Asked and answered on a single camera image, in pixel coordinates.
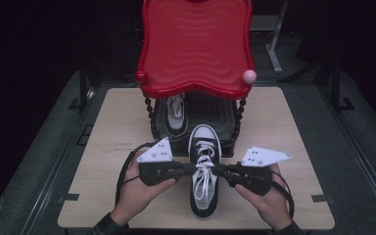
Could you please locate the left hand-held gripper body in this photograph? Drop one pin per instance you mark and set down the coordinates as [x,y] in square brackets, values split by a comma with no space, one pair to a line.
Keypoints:
[158,171]

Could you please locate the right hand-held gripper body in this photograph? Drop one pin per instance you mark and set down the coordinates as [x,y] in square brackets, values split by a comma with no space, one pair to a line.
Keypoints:
[254,179]

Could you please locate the black canvas sneaker white laces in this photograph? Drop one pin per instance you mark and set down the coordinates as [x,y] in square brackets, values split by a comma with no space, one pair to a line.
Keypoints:
[204,205]
[176,121]

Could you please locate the red and black shoe rack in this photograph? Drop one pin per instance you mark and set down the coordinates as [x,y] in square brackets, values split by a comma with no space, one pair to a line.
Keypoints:
[196,49]

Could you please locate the person's right hand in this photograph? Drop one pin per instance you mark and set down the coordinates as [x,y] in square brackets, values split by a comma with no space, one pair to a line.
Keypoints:
[267,205]

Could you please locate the person's left hand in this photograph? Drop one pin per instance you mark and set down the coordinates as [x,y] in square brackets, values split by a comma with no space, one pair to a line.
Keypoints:
[137,199]

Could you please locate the black tape strip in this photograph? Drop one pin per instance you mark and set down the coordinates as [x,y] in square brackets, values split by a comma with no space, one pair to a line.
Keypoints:
[69,197]
[321,198]

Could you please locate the grey felt mat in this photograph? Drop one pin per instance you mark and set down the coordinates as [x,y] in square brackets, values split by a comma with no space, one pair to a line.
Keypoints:
[349,147]

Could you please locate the black metal stand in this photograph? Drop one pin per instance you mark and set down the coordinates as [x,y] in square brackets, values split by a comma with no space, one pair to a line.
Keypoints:
[83,88]
[337,88]

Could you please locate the grey metal stand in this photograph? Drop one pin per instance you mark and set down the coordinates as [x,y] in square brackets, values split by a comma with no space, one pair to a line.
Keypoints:
[275,49]

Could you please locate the metal rail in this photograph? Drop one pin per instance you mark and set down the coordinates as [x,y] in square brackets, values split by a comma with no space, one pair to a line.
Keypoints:
[355,150]
[58,163]

